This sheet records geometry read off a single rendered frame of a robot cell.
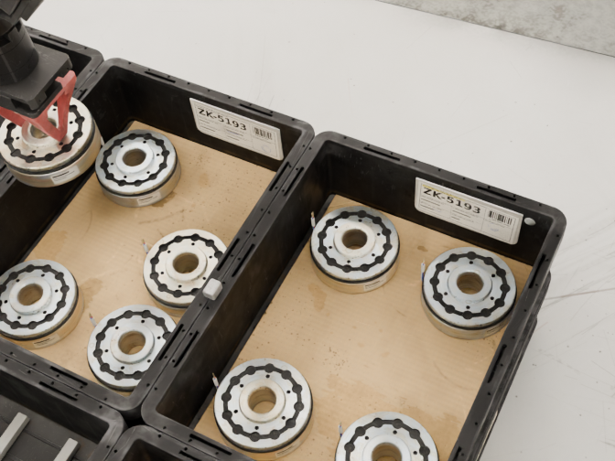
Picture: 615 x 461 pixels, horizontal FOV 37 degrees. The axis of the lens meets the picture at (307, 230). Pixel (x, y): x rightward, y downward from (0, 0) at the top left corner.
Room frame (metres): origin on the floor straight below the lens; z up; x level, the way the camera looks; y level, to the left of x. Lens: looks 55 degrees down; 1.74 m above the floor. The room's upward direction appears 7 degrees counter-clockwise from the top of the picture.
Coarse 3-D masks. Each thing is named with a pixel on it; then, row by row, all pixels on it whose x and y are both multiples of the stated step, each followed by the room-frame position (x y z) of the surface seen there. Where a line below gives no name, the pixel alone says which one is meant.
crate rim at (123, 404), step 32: (128, 64) 0.84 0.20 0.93; (224, 96) 0.77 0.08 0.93; (288, 128) 0.71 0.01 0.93; (288, 160) 0.66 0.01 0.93; (0, 192) 0.66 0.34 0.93; (256, 224) 0.58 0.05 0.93; (224, 256) 0.54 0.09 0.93; (192, 320) 0.47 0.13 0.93; (0, 352) 0.46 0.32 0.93; (32, 352) 0.45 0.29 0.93; (160, 352) 0.43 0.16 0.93; (64, 384) 0.41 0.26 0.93; (96, 384) 0.41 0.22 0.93; (128, 416) 0.38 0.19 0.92
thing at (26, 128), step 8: (48, 112) 0.69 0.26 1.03; (56, 112) 0.68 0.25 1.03; (56, 120) 0.67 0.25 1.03; (24, 128) 0.67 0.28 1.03; (32, 128) 0.67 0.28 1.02; (24, 136) 0.66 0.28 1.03; (32, 136) 0.66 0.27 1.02; (32, 144) 0.64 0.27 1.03; (40, 144) 0.64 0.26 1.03; (48, 144) 0.64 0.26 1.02
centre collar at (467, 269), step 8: (464, 264) 0.53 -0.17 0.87; (472, 264) 0.53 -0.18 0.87; (456, 272) 0.52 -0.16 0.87; (464, 272) 0.52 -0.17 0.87; (472, 272) 0.52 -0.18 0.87; (480, 272) 0.52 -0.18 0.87; (448, 280) 0.51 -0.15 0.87; (456, 280) 0.51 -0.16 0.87; (488, 280) 0.51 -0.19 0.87; (448, 288) 0.50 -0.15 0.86; (456, 288) 0.50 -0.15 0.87; (488, 288) 0.50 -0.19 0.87; (456, 296) 0.49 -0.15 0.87; (464, 296) 0.49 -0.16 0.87; (472, 296) 0.49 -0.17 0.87; (480, 296) 0.49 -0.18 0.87
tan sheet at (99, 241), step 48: (192, 144) 0.79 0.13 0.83; (96, 192) 0.73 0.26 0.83; (192, 192) 0.71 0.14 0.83; (240, 192) 0.70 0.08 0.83; (48, 240) 0.66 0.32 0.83; (96, 240) 0.65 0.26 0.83; (144, 240) 0.64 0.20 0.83; (96, 288) 0.58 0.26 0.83; (144, 288) 0.57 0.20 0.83; (0, 336) 0.53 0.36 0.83
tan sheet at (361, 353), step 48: (432, 240) 0.59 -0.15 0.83; (288, 288) 0.55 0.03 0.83; (384, 288) 0.53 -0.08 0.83; (288, 336) 0.49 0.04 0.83; (336, 336) 0.48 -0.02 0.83; (384, 336) 0.47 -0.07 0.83; (432, 336) 0.47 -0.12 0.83; (336, 384) 0.42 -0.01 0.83; (384, 384) 0.42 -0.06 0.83; (432, 384) 0.41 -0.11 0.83; (480, 384) 0.40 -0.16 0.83; (336, 432) 0.37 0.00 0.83; (432, 432) 0.36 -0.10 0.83
